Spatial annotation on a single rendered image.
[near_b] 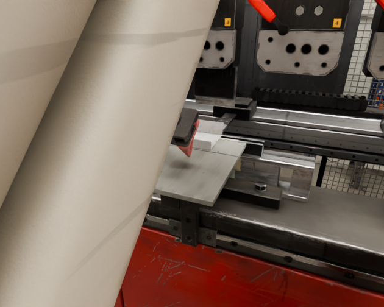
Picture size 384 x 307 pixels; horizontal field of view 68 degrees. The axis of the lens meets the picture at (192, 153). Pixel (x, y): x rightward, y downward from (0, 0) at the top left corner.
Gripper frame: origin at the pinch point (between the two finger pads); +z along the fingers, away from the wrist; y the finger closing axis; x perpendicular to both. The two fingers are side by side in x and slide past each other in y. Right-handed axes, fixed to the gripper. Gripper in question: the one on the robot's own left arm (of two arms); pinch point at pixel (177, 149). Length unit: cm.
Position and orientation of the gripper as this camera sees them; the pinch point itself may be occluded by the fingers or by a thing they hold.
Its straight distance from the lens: 57.7
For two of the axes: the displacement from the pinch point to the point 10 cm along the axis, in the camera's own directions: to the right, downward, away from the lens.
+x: -3.3, 8.0, -5.1
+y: -9.3, -1.8, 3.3
